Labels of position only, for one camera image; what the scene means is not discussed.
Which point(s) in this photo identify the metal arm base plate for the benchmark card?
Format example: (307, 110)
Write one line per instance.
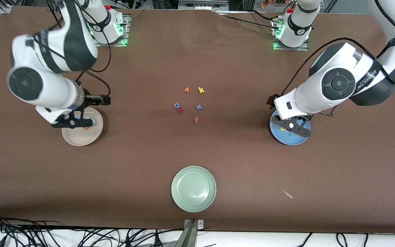
(293, 49)
(110, 45)

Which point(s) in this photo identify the brown table cover sheet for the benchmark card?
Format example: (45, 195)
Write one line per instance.
(115, 171)

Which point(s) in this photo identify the red letter r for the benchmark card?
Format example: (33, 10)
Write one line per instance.
(180, 110)

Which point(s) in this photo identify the blue letter m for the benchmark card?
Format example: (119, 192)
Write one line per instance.
(299, 120)

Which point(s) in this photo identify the grey metal box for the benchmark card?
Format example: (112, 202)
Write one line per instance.
(202, 4)

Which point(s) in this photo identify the dried flower bunch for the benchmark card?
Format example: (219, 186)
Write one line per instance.
(273, 3)

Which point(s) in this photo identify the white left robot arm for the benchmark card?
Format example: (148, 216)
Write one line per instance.
(307, 99)

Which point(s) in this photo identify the beige round plate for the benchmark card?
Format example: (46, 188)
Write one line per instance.
(81, 137)

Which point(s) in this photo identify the aluminium table side rail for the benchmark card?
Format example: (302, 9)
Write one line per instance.
(4, 9)

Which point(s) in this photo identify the blue letter x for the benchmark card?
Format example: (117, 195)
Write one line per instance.
(199, 107)

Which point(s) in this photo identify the small white paper scrap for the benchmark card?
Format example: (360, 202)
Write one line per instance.
(287, 194)

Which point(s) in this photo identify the green round plate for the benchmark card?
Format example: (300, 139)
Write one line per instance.
(193, 189)

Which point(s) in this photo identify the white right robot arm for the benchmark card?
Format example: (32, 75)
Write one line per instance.
(46, 89)

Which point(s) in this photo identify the blue letter o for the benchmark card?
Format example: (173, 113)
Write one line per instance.
(175, 105)

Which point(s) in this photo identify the metal table edge bracket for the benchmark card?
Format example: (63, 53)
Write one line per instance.
(193, 224)

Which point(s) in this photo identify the yellow letter k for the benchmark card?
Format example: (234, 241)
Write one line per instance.
(201, 90)

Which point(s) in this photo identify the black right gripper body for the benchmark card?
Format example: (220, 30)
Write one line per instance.
(91, 100)

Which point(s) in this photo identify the blue round plate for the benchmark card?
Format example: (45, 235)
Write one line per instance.
(288, 140)

